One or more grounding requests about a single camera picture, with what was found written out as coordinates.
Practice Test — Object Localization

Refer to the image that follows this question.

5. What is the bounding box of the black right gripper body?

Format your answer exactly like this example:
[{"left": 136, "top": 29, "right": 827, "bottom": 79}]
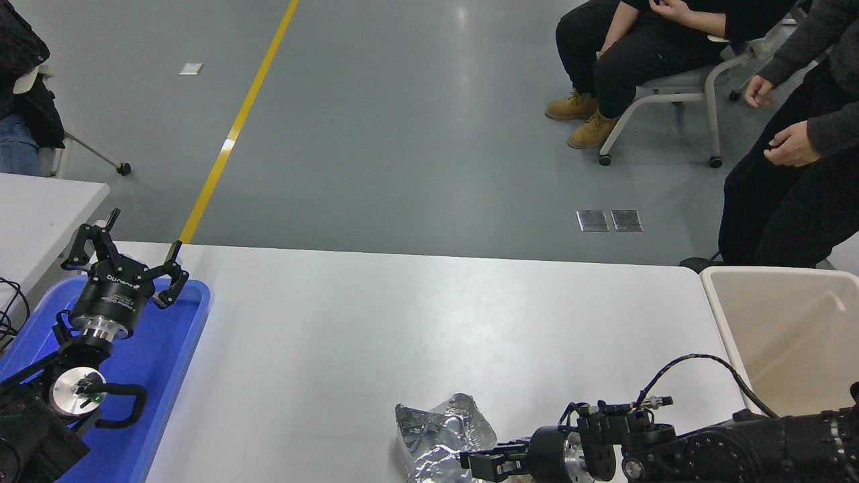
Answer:
[{"left": 525, "top": 426, "right": 571, "bottom": 483}]

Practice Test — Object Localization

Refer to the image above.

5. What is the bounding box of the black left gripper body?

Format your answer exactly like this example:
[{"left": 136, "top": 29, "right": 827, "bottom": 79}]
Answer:
[{"left": 68, "top": 258, "right": 156, "bottom": 334}]

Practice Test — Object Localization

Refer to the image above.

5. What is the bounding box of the silver foil tray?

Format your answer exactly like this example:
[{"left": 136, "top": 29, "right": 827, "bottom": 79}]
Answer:
[{"left": 395, "top": 393, "right": 501, "bottom": 483}]

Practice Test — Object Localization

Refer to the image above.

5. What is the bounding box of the person's left hand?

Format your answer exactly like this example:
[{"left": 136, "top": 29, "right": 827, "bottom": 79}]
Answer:
[
  {"left": 764, "top": 120, "right": 823, "bottom": 168},
  {"left": 649, "top": 0, "right": 693, "bottom": 22}
]

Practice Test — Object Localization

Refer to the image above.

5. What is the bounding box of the person's right hand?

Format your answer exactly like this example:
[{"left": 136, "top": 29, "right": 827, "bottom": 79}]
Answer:
[{"left": 744, "top": 74, "right": 777, "bottom": 109}]

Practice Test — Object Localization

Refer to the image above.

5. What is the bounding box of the white side table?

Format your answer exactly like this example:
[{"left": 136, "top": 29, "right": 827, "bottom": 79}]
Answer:
[{"left": 0, "top": 173, "right": 110, "bottom": 303}]

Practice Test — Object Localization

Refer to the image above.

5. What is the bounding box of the blue plastic tray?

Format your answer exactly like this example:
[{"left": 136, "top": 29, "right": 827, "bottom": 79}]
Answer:
[{"left": 0, "top": 275, "right": 212, "bottom": 483}]

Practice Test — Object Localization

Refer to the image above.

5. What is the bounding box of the person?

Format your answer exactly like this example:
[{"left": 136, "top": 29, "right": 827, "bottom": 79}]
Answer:
[
  {"left": 0, "top": 0, "right": 66, "bottom": 176},
  {"left": 679, "top": 0, "right": 859, "bottom": 272},
  {"left": 545, "top": 0, "right": 799, "bottom": 150}
]

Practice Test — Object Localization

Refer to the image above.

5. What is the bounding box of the large pale bin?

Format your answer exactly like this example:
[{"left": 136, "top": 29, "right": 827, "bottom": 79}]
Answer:
[{"left": 700, "top": 266, "right": 859, "bottom": 420}]

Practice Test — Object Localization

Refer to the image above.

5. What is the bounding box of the white wheeled office chair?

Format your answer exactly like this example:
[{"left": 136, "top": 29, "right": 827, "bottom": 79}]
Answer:
[{"left": 597, "top": 20, "right": 816, "bottom": 168}]

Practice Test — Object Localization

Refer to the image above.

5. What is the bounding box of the black cable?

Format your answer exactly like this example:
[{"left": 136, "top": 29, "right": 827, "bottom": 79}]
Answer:
[{"left": 0, "top": 277, "right": 32, "bottom": 353}]

